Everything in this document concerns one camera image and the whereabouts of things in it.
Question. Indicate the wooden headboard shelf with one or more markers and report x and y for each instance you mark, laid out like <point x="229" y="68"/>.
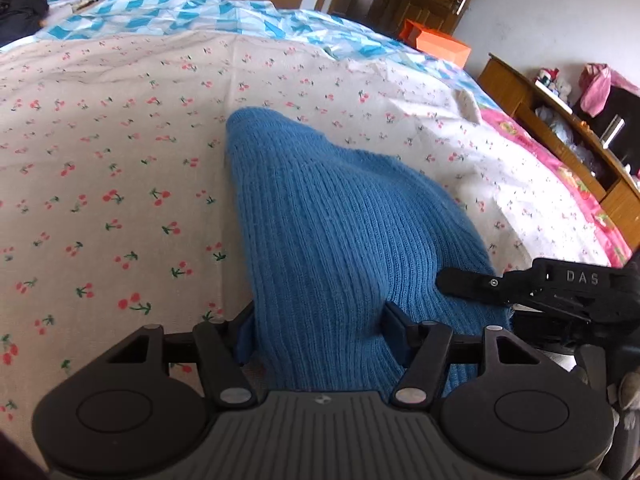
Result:
<point x="515" y="90"/>

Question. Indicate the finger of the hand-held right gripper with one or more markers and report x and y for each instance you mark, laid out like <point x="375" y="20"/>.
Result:
<point x="470" y="284"/>

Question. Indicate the white cherry print bed sheet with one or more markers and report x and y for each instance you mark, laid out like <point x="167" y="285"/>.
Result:
<point x="125" y="135"/>

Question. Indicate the dark clothes pile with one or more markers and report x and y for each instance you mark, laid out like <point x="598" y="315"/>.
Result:
<point x="20" y="10"/>

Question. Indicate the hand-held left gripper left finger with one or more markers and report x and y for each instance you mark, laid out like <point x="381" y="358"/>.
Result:
<point x="244" y="334"/>

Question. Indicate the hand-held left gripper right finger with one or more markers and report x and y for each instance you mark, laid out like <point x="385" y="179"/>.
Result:
<point x="396" y="327"/>

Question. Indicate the white plush toy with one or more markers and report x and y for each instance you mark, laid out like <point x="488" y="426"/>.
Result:
<point x="560" y="85"/>

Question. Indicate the pink bag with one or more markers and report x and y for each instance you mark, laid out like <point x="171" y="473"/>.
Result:
<point x="597" y="85"/>

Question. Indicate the blue white geometric quilt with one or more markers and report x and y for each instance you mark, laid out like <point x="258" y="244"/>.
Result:
<point x="200" y="12"/>

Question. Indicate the pink floral bed sheet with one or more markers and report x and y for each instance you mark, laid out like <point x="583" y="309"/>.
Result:
<point x="565" y="175"/>

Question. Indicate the orange box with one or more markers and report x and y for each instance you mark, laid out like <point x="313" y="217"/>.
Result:
<point x="440" y="42"/>

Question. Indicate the blue knit sweater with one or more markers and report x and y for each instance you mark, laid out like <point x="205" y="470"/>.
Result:
<point x="340" y="230"/>

